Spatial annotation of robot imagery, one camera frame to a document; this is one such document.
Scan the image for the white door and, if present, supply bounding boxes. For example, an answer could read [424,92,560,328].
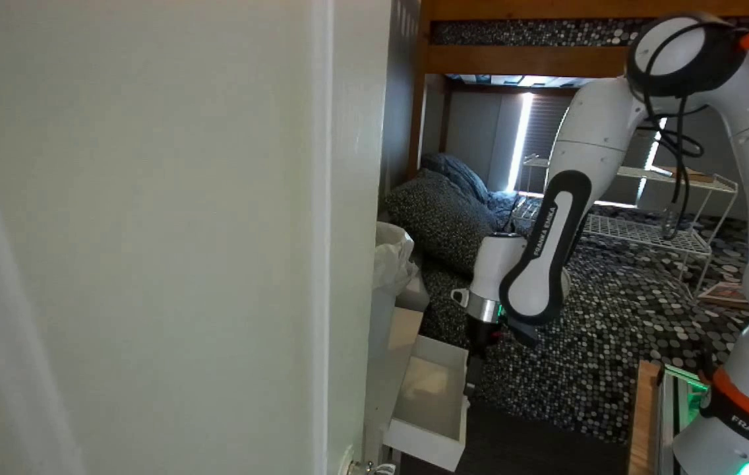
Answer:
[0,0,395,475]

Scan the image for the white wire rack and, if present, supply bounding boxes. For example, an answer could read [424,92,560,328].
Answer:
[518,156,745,299]

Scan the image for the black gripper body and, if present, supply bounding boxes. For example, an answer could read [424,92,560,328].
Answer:
[465,293,511,356]

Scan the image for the white drawer with round knob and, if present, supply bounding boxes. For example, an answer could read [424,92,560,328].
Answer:
[381,333,474,475]

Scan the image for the wooden bunk bed frame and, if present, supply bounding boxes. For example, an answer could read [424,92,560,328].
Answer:
[403,0,749,192]

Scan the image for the grey window blind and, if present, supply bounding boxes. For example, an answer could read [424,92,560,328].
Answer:
[440,84,569,198]

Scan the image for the black white-dotted duvet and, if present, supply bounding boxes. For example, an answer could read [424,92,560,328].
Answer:
[414,196,749,447]

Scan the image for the green-lit metal base frame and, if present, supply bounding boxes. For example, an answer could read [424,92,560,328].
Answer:
[655,359,713,475]

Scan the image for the blue blanket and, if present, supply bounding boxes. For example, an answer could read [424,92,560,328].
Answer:
[427,151,522,216]

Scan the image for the black white-dotted pillow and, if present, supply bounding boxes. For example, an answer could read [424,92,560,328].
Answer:
[389,166,505,276]

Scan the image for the wooden base board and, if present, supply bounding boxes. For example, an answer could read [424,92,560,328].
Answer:
[626,356,665,475]

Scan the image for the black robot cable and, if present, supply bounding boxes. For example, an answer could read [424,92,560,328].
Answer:
[633,22,749,394]

